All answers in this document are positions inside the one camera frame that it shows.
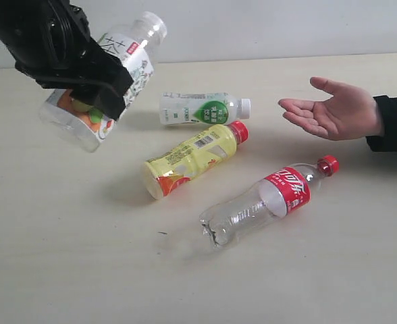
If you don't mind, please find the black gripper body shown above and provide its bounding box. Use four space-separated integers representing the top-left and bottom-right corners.
0 1 98 88

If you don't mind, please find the white tea bottle clear cap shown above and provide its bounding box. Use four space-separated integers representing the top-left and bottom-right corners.
39 11 167 153

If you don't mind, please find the white green yogurt drink bottle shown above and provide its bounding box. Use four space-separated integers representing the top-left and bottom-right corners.
159 92 251 126

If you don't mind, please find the yellow juice bottle red cap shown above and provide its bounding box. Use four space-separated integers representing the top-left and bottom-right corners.
142 121 248 199

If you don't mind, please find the clear cola bottle red label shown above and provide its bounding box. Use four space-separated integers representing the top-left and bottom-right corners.
199 155 340 248

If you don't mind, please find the black sleeved forearm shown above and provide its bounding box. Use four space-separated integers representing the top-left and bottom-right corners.
366 95 397 153

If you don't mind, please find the open receiving human hand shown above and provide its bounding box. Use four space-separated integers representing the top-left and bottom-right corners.
278 76 385 141

